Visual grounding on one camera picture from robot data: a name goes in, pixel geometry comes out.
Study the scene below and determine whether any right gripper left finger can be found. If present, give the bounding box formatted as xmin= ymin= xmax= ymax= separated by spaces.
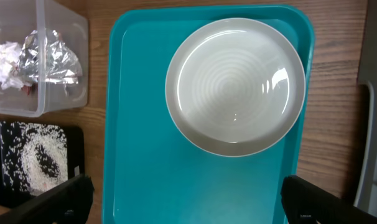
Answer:
xmin=0 ymin=174 xmax=94 ymax=224

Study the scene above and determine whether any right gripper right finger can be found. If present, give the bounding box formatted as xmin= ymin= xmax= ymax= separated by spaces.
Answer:
xmin=281 ymin=175 xmax=377 ymax=224

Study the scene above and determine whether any white rice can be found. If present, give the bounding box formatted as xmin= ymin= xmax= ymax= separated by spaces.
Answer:
xmin=0 ymin=121 xmax=68 ymax=196

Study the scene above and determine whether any red candy wrapper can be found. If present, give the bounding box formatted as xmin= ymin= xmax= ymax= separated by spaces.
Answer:
xmin=21 ymin=85 xmax=33 ymax=95

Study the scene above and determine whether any grey round plate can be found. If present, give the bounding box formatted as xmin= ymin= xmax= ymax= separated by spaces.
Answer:
xmin=165 ymin=17 xmax=306 ymax=157

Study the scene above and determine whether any aluminium foil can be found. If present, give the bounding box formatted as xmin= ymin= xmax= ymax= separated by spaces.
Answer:
xmin=17 ymin=29 xmax=83 ymax=85

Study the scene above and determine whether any white tissue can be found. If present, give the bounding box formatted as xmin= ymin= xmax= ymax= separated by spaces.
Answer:
xmin=0 ymin=42 xmax=24 ymax=90

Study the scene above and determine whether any grey dishwasher rack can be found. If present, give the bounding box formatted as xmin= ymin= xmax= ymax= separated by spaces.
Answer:
xmin=354 ymin=0 xmax=377 ymax=217

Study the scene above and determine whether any black waste tray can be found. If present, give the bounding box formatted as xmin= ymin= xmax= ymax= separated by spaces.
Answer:
xmin=0 ymin=121 xmax=85 ymax=208

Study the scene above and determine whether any teal serving tray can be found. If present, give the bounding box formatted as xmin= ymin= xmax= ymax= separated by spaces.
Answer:
xmin=102 ymin=4 xmax=315 ymax=223

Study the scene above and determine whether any clear plastic bin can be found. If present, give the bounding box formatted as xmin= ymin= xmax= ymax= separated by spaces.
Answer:
xmin=0 ymin=0 xmax=88 ymax=117

